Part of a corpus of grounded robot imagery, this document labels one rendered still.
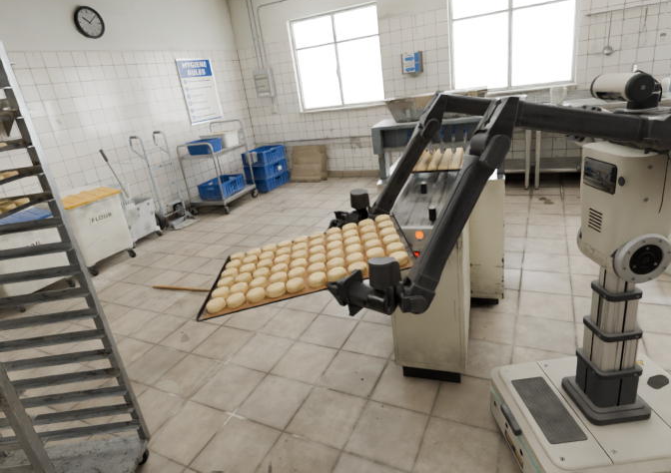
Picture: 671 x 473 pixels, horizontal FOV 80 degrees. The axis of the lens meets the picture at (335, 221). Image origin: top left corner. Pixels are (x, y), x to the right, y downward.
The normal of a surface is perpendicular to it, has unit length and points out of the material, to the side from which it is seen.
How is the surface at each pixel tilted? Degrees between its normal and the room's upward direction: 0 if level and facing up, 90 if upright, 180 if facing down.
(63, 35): 90
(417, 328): 90
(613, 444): 0
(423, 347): 90
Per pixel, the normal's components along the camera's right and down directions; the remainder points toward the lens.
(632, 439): -0.13, -0.93
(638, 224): 0.06, 0.50
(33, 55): 0.89, 0.04
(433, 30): -0.43, 0.36
